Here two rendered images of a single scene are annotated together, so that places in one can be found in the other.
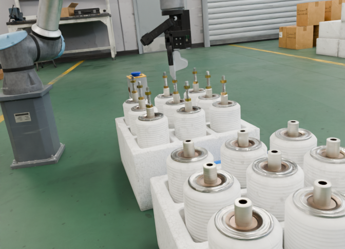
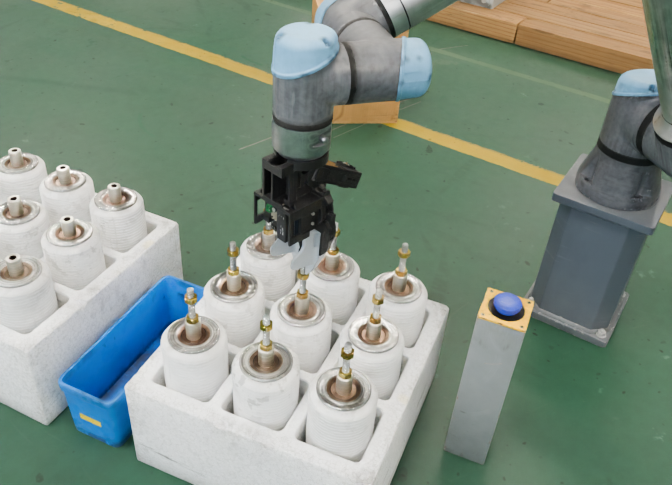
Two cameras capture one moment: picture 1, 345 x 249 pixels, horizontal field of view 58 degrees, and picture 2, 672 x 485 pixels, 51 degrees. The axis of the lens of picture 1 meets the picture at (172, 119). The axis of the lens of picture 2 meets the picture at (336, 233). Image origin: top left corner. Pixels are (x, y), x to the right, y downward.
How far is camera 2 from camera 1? 172 cm
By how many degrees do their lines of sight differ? 106
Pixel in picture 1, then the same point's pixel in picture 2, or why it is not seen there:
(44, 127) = (550, 253)
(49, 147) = (539, 286)
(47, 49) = (655, 150)
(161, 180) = (160, 224)
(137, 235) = not seen: hidden behind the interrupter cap
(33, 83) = (591, 181)
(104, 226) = not seen: hidden behind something
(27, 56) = (616, 130)
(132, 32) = not seen: outside the picture
